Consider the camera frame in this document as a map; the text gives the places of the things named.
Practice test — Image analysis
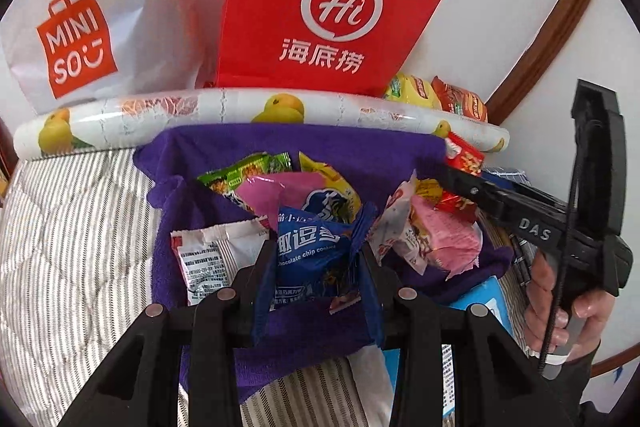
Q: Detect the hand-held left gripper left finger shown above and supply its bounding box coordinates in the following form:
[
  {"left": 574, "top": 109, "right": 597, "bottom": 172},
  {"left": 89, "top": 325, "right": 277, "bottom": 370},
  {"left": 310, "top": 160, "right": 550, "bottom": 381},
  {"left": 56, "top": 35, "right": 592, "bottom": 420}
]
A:
[{"left": 75, "top": 249, "right": 273, "bottom": 427}]

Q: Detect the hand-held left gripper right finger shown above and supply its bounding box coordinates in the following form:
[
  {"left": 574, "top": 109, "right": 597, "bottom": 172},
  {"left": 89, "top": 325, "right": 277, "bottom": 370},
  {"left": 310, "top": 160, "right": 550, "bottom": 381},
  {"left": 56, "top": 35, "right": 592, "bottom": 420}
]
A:
[{"left": 357, "top": 242, "right": 571, "bottom": 427}]

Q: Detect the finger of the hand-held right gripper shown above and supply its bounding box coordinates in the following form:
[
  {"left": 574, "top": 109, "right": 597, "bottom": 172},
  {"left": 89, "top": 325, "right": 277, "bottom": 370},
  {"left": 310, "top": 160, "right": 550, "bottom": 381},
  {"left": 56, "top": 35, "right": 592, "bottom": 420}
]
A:
[
  {"left": 440, "top": 163, "right": 573, "bottom": 220},
  {"left": 477, "top": 194, "right": 558, "bottom": 256}
]

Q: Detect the red snack packet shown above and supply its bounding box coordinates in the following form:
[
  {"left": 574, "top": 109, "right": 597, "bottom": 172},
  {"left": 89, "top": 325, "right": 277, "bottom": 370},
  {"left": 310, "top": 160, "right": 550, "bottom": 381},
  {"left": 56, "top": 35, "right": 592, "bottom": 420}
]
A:
[{"left": 434, "top": 131, "right": 486, "bottom": 223}]

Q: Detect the blue cookie packet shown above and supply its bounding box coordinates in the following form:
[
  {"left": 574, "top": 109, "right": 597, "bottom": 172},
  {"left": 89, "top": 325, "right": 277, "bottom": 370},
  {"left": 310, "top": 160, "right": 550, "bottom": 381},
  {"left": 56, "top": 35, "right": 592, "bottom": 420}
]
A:
[{"left": 252, "top": 202, "right": 381, "bottom": 343}]

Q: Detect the white snack packet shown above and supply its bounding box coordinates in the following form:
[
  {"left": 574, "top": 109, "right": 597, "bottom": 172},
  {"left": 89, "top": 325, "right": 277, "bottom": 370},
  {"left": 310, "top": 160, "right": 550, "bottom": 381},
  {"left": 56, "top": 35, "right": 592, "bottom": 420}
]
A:
[{"left": 171, "top": 217, "right": 271, "bottom": 306}]

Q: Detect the pale pink snack packet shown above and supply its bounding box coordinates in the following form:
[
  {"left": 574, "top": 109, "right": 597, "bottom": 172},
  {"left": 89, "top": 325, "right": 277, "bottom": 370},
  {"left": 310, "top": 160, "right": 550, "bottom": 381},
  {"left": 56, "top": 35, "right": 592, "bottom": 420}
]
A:
[{"left": 377, "top": 169, "right": 436, "bottom": 275}]

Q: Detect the green snack packet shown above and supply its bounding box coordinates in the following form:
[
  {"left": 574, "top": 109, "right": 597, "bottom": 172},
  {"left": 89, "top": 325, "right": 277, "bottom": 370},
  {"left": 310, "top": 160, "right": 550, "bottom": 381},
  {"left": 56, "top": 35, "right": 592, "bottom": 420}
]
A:
[{"left": 197, "top": 152, "right": 293, "bottom": 208}]

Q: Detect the purple cloth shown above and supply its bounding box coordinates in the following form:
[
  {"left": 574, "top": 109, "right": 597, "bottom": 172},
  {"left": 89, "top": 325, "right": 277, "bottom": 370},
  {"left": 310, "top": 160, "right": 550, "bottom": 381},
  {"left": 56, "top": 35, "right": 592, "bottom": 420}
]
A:
[{"left": 132, "top": 123, "right": 516, "bottom": 403}]

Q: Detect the person's right forearm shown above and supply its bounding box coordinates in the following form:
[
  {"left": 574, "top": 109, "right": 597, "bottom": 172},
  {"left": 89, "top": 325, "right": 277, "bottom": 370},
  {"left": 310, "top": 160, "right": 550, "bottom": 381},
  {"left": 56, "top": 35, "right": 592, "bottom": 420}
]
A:
[{"left": 545, "top": 339, "right": 608, "bottom": 427}]

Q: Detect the person's right hand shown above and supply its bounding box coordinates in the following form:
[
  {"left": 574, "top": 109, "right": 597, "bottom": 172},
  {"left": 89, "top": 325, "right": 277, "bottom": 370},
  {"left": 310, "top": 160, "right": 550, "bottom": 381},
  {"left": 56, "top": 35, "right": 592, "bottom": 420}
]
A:
[{"left": 522, "top": 252, "right": 621, "bottom": 358}]

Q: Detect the grey plaid folded cloth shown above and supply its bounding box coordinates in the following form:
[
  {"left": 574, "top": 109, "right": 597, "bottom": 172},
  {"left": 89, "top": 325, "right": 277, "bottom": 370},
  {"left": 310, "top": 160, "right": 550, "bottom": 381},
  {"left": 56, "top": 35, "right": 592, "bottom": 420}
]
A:
[{"left": 480, "top": 164, "right": 538, "bottom": 288}]

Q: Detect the blue tissue box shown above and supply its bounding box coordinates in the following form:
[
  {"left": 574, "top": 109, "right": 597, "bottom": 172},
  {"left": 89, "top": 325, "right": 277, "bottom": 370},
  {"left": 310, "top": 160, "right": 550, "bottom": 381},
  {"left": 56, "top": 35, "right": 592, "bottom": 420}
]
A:
[{"left": 350, "top": 274, "right": 516, "bottom": 427}]

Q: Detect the orange chips bag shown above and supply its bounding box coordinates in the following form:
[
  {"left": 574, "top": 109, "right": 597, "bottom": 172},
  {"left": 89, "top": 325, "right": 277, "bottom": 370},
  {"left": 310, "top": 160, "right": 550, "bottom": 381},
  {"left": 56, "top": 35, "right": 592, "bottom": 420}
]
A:
[{"left": 431, "top": 76, "right": 488, "bottom": 124}]

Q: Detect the yellow chips bag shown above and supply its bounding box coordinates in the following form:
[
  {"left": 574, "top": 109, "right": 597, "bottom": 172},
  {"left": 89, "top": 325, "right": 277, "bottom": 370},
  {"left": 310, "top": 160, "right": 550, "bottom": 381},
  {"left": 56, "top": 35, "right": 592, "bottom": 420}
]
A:
[{"left": 382, "top": 73, "right": 443, "bottom": 110}]

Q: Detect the striped quilted pad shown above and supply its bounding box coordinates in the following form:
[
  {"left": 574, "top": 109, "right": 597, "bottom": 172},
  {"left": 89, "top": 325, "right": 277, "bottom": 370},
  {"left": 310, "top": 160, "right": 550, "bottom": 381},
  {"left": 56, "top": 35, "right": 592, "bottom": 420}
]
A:
[{"left": 0, "top": 147, "right": 501, "bottom": 427}]

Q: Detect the fruit print paper roll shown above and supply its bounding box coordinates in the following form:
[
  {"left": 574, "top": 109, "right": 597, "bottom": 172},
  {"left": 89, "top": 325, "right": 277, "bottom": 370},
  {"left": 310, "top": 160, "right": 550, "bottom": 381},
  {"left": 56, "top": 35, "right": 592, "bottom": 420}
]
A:
[{"left": 14, "top": 88, "right": 511, "bottom": 160}]

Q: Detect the white plastic shopping bag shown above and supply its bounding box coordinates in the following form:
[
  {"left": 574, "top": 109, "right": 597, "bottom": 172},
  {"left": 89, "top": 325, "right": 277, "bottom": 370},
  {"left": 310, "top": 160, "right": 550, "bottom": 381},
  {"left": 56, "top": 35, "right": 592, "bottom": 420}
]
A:
[{"left": 0, "top": 0, "right": 241, "bottom": 115}]

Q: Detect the black braided cable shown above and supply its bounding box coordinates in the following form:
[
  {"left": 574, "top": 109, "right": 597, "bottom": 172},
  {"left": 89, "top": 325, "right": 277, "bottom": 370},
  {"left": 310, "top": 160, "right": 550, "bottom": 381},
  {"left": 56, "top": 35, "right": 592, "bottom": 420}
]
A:
[{"left": 540, "top": 117, "right": 588, "bottom": 370}]

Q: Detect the brown wooden door frame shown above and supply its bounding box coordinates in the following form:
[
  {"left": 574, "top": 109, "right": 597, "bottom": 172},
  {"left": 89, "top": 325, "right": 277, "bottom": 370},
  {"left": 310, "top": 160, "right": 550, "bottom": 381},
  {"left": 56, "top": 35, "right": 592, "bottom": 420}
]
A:
[{"left": 487, "top": 0, "right": 601, "bottom": 128}]

